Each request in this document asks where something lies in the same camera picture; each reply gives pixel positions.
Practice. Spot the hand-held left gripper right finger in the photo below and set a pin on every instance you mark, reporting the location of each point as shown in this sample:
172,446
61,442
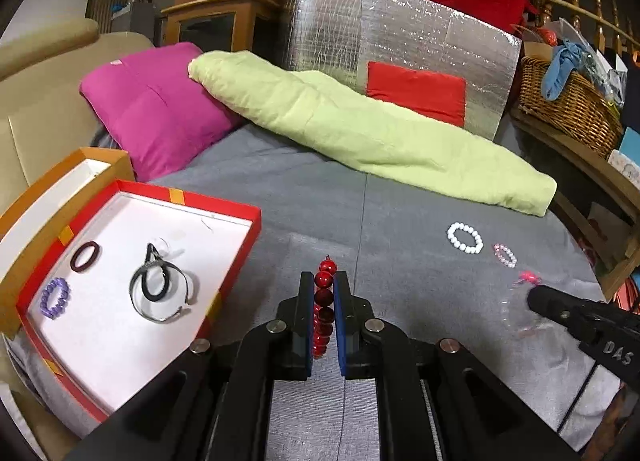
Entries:
341,336

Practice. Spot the light green folded blanket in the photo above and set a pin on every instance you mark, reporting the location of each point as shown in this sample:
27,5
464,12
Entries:
380,141

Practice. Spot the magenta pillow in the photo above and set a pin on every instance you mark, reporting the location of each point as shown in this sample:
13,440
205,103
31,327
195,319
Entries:
150,111

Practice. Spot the clear plastic bag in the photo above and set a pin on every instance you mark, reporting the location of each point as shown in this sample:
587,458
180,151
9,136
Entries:
607,71

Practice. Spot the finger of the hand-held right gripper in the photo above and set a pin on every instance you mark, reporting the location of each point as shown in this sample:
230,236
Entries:
550,303

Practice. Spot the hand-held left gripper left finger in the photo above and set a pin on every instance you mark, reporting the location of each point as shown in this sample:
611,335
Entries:
309,341

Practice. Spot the orange box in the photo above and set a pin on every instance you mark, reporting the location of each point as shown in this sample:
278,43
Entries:
35,206

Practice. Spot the dark wooden shelf unit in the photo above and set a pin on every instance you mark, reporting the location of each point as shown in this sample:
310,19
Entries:
120,1

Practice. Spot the wooden glass cabinet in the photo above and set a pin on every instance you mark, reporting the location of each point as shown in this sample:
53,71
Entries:
215,1

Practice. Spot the red and white box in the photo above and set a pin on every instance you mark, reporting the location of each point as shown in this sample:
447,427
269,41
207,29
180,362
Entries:
110,356

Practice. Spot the silver bangle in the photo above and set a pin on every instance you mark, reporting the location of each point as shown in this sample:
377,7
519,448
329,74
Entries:
160,321

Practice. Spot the wicker basket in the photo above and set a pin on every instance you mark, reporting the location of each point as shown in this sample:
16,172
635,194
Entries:
575,116

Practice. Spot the silver foil insulation panel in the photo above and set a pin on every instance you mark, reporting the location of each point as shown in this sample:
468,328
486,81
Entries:
325,26

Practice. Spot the blue cloth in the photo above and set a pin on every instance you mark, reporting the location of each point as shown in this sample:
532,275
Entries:
557,76

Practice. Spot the wooden shelf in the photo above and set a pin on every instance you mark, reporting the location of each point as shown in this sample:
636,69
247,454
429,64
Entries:
590,176

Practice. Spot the white printed card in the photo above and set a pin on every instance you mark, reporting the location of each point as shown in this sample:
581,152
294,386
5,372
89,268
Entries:
625,163

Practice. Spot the red bag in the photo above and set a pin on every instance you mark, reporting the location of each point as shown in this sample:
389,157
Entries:
630,293

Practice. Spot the small red cushion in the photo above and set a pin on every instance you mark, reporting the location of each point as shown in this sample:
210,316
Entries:
415,91

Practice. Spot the blue card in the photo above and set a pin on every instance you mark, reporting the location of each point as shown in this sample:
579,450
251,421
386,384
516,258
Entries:
631,141

